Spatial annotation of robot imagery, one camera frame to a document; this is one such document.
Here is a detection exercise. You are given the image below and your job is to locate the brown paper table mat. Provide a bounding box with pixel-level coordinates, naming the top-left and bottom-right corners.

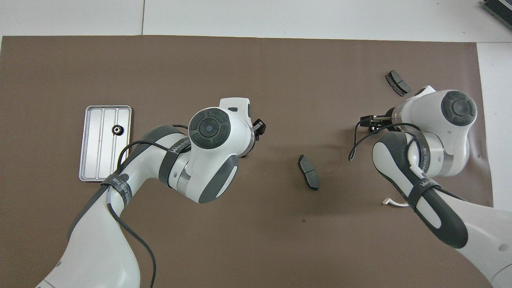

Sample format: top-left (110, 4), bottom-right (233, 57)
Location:
top-left (0, 35), bottom-right (504, 288)

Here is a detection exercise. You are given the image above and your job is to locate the grey ribbed device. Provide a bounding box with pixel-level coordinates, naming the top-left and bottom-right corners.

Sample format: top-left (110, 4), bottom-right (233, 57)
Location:
top-left (482, 0), bottom-right (512, 31)

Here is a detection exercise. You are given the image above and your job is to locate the dark grey brake pad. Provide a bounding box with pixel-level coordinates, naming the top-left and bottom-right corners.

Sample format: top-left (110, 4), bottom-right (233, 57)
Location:
top-left (385, 70), bottom-right (412, 97)
top-left (298, 154), bottom-right (320, 191)

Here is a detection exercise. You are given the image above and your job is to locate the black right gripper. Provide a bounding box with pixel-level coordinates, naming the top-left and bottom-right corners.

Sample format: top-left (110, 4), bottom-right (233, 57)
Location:
top-left (360, 113), bottom-right (396, 128)

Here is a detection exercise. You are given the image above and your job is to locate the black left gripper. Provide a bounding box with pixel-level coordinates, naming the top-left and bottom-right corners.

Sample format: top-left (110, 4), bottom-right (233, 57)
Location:
top-left (250, 119), bottom-right (267, 141)

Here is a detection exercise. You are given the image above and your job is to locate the silver metal tray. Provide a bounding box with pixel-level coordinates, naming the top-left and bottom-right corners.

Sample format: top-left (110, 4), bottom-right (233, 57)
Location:
top-left (79, 105), bottom-right (132, 182)

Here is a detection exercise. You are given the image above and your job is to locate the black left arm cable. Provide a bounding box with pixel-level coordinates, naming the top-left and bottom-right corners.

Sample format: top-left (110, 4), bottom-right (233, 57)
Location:
top-left (106, 124), bottom-right (178, 288)

